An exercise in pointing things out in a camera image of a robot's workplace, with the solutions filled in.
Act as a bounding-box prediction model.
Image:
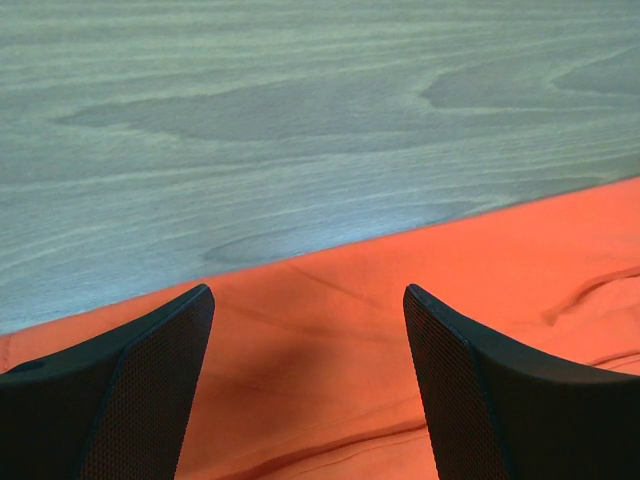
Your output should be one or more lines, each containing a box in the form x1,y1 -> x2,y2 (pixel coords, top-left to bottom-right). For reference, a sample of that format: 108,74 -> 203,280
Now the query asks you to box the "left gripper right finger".
403,284 -> 639,479

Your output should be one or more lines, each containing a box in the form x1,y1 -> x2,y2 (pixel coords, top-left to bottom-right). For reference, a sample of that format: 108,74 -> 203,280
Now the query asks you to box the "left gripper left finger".
1,284 -> 215,479

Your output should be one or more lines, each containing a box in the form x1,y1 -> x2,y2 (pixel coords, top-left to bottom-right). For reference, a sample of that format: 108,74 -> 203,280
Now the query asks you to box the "orange t shirt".
1,179 -> 639,479

